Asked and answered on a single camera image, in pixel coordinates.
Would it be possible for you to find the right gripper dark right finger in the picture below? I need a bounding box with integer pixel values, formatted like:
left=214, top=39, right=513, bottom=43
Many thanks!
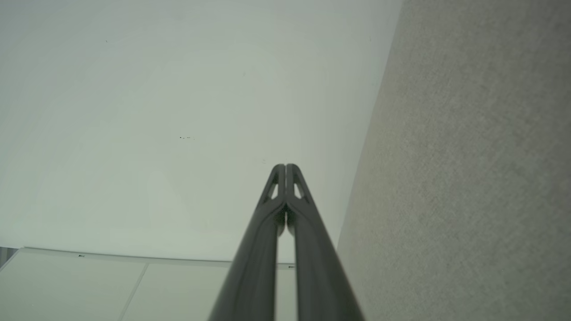
left=286, top=163, right=365, bottom=321

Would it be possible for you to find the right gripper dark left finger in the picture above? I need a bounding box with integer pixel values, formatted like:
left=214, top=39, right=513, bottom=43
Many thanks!
left=209, top=164, right=286, bottom=321

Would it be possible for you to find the grey fabric sofa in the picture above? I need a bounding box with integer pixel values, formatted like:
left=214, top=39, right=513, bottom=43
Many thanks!
left=336, top=0, right=571, bottom=321

